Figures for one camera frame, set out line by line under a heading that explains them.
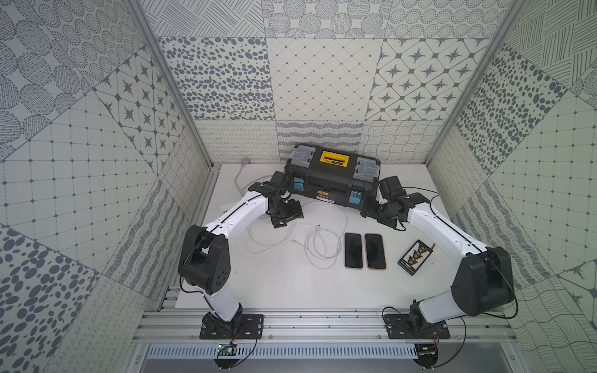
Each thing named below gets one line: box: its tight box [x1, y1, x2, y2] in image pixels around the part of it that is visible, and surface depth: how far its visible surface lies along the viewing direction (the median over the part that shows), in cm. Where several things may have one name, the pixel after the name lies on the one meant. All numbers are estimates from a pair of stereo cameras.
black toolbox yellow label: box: [284, 142, 381, 209], surface depth 99 cm
